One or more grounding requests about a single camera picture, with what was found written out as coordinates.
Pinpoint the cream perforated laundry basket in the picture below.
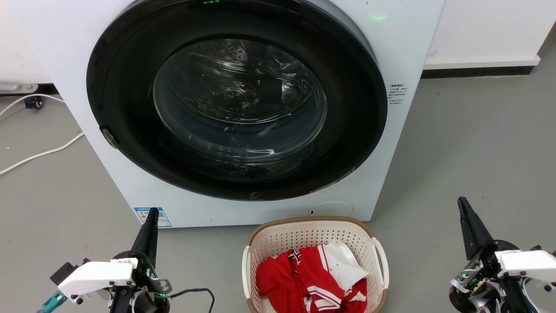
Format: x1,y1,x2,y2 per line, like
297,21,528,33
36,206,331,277
242,216,390,313

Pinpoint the round black washing machine door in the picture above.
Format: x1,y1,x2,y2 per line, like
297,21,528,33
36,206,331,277
86,0,388,201

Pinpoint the blue energy label sticker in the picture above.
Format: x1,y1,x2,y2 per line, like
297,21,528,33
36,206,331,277
134,207,172,228

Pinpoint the thin white floor cable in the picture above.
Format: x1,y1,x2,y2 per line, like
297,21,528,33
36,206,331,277
0,93,66,117

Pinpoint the round white filter cover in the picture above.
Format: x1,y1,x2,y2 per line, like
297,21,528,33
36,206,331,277
308,201,354,217

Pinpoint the small black connector box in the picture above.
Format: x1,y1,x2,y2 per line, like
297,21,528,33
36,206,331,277
50,259,92,286

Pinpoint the white front-load washing machine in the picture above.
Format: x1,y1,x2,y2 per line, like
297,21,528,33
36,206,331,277
9,0,447,229

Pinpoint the grey metal bar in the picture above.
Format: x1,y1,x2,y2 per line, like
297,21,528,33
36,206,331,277
0,82,39,94

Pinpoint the red white striped garment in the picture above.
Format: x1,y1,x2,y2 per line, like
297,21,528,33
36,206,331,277
255,246,369,313

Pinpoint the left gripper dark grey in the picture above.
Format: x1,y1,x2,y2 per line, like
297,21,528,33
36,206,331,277
109,208,172,313

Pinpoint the thick white floor cable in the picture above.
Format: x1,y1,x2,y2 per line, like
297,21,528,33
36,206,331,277
0,132,85,176

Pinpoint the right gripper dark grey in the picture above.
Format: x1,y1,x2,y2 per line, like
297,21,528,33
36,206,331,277
450,196,540,313

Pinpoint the teal cable plug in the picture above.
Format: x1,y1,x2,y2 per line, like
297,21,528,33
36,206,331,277
36,291,68,313

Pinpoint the small printed text sticker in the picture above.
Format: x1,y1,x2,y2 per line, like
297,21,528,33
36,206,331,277
388,83,408,106

